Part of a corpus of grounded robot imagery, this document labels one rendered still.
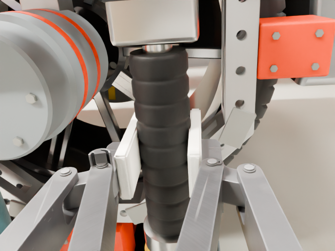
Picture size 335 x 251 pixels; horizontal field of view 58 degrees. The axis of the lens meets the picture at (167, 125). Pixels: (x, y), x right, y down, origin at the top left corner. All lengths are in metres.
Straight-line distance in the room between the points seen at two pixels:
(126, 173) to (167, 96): 0.05
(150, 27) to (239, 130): 0.28
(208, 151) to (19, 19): 0.23
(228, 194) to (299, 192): 1.47
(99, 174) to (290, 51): 0.31
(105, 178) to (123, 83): 0.38
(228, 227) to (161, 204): 1.17
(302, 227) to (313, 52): 1.09
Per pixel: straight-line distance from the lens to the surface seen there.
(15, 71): 0.29
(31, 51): 0.29
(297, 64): 0.42
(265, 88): 0.51
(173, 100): 0.18
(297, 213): 1.50
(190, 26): 0.17
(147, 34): 0.17
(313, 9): 0.62
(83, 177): 0.17
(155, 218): 0.23
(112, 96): 0.74
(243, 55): 0.40
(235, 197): 0.16
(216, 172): 0.15
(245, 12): 0.39
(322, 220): 1.49
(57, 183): 0.16
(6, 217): 0.49
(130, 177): 0.18
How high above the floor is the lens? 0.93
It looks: 24 degrees down
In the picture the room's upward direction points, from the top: 4 degrees counter-clockwise
